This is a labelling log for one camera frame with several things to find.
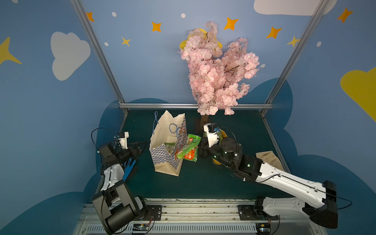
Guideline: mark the green red condiment packet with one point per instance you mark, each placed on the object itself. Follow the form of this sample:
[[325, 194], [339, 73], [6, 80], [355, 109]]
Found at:
[[190, 149]]

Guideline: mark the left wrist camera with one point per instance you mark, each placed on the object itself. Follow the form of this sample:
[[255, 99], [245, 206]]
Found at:
[[122, 139]]

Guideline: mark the blue checkered paper bag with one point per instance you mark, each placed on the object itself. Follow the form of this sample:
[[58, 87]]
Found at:
[[169, 136]]

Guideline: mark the aluminium back frame rail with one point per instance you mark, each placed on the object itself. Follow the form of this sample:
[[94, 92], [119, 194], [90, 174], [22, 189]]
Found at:
[[187, 106]]

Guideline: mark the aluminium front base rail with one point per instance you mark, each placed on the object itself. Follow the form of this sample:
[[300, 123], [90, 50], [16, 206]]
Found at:
[[222, 217]]

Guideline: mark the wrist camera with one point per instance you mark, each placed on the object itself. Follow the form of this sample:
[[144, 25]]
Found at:
[[211, 132], [122, 139]]

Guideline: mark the yellow plastic tray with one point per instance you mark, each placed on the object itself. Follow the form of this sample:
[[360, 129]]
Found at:
[[220, 138]]

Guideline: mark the aluminium frame post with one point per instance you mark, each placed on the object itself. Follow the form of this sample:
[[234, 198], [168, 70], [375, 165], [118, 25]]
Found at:
[[322, 8], [85, 22]]

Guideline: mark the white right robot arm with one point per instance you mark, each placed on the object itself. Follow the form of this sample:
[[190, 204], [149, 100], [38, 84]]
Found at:
[[317, 201]]

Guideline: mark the beige work glove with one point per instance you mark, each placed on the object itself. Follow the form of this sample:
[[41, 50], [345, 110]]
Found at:
[[270, 158]]

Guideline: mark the blue work glove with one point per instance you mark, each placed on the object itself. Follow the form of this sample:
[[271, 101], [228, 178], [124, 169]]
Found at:
[[130, 169]]

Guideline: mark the right aluminium frame post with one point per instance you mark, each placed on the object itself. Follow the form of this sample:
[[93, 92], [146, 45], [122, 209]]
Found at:
[[322, 8]]

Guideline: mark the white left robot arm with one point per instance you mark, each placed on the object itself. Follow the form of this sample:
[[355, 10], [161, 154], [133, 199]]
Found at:
[[114, 203]]

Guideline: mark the pink blossom artificial tree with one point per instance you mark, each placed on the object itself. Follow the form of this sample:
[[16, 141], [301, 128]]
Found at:
[[216, 76]]

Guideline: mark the left aluminium frame post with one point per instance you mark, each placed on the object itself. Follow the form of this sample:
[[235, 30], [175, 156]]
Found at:
[[85, 22]]

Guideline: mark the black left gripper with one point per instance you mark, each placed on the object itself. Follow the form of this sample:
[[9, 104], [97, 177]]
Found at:
[[134, 150]]

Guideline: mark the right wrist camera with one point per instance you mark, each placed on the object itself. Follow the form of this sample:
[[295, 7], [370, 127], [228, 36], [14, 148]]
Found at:
[[211, 132]]

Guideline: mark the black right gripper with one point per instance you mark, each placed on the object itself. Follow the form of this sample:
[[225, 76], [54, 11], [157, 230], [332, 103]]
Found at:
[[204, 148]]

